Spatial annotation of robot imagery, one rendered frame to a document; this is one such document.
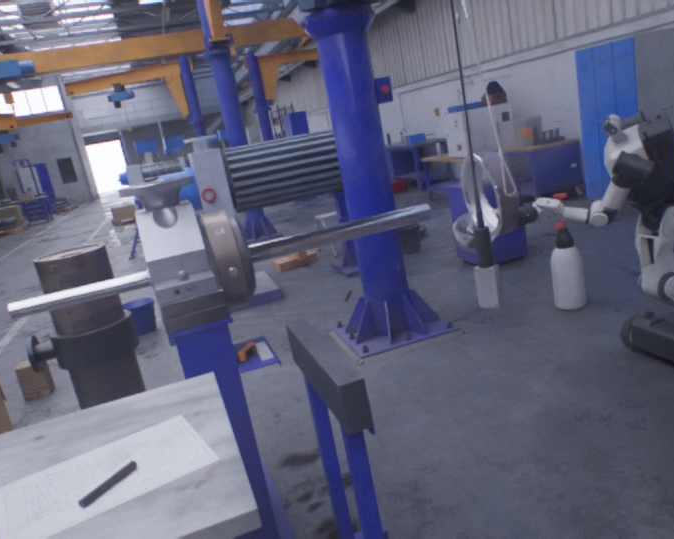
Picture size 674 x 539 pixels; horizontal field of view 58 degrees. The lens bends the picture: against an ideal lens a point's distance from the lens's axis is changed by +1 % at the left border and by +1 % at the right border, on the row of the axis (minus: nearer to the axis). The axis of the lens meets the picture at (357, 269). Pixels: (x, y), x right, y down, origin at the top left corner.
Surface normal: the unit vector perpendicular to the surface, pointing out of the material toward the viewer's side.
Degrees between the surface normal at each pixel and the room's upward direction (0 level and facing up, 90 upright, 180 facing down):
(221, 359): 90
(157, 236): 45
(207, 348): 90
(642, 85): 90
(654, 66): 90
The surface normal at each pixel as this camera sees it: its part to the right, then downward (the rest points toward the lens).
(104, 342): 0.62, 0.07
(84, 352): 0.09, 0.22
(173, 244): 0.11, -0.55
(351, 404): 0.33, 0.17
